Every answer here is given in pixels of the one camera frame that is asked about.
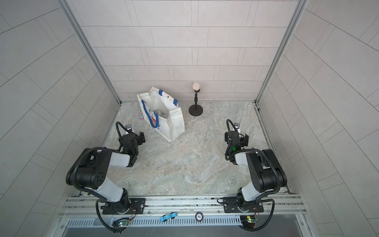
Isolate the green circuit board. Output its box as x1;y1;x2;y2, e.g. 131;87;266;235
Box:
112;218;130;228
240;216;259;230

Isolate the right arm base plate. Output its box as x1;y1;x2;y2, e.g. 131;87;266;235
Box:
217;197;264;213

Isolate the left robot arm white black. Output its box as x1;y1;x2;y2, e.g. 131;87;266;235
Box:
66;121;146;214

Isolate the white canvas Doraemon bag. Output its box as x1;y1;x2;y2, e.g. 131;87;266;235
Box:
137;87;185;143

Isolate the blue tape piece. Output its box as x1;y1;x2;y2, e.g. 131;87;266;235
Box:
160;212;177;222

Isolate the left green circuit board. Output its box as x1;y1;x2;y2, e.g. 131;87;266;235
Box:
112;218;130;228

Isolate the black stand with pink ball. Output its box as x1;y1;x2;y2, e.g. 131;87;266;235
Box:
189;83;203;117

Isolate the round black badge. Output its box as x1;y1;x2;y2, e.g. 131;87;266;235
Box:
195;212;204;222

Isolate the aluminium rail frame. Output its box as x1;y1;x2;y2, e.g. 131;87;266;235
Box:
59;193;306;220

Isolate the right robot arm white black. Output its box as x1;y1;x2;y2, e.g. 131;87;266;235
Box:
225;119;287;212

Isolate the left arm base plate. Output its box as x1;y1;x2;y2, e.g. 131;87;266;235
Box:
100;198;146;215

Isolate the right green circuit board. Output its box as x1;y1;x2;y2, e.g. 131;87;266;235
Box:
240;216;259;230

